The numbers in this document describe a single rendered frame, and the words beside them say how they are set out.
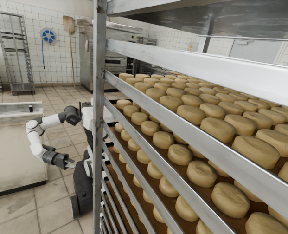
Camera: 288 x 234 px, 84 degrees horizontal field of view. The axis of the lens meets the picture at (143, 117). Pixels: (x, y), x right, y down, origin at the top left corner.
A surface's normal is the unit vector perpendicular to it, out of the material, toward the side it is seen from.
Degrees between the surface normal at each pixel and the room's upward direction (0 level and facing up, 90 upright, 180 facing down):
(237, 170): 90
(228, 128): 0
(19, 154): 90
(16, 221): 0
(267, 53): 90
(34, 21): 90
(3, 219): 0
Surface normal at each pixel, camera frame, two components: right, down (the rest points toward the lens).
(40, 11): 0.60, 0.40
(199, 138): -0.86, 0.11
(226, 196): 0.14, -0.90
